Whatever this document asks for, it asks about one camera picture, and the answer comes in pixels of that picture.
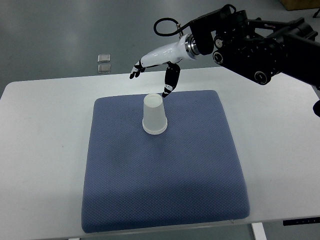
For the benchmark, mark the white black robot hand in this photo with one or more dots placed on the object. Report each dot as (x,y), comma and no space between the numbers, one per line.
(170,54)

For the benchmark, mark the metal floor plate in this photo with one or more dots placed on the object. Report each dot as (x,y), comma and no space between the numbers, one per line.
(104,68)
(103,58)

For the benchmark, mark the brown cardboard box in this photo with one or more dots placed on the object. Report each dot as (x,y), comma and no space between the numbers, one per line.
(293,5)

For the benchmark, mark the lower metal floor plate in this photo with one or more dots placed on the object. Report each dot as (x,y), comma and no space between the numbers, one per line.
(104,68)

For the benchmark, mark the black tripod leg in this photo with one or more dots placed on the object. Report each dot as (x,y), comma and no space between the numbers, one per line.
(316,13)

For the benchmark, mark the blue fabric cushion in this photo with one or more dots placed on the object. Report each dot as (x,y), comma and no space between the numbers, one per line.
(188,174)

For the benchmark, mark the white table leg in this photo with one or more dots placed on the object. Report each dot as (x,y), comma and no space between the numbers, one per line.
(258,231)

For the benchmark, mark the upper metal floor plate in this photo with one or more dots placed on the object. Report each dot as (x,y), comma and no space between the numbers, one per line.
(103,58)

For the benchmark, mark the white paper cup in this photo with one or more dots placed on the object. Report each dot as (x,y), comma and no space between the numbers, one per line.
(154,132)
(154,117)

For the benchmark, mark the white paper cup on cushion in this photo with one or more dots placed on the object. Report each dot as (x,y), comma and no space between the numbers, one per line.
(154,132)

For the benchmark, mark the black table control panel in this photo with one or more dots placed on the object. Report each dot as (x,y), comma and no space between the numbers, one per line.
(301,221)

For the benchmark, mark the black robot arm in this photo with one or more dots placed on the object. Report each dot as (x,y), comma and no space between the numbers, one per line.
(258,49)

